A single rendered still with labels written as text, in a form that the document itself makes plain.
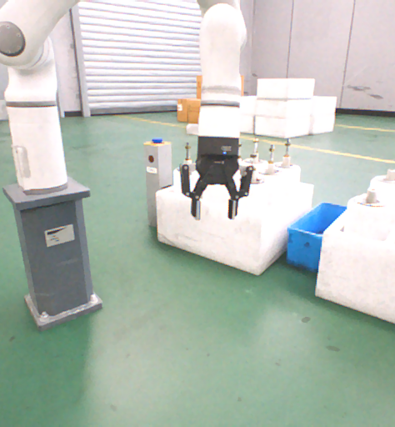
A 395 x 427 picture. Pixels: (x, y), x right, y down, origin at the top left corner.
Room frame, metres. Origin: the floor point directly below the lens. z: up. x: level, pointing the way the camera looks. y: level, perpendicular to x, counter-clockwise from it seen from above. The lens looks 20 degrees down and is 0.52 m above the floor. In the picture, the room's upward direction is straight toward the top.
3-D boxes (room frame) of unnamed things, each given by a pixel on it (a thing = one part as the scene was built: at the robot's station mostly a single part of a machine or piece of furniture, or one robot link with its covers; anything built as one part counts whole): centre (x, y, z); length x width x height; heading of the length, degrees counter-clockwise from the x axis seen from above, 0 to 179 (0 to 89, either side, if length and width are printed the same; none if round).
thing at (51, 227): (0.73, 0.33, 0.15); 0.15 x 0.15 x 0.30; 37
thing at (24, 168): (0.73, 0.33, 0.39); 0.09 x 0.09 x 0.17; 37
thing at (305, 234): (1.02, -0.39, 0.06); 0.30 x 0.11 x 0.12; 142
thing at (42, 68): (0.73, 0.33, 0.54); 0.09 x 0.09 x 0.17; 4
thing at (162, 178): (1.25, 0.15, 0.16); 0.07 x 0.07 x 0.31; 53
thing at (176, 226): (1.13, -0.13, 0.09); 0.39 x 0.39 x 0.18; 53
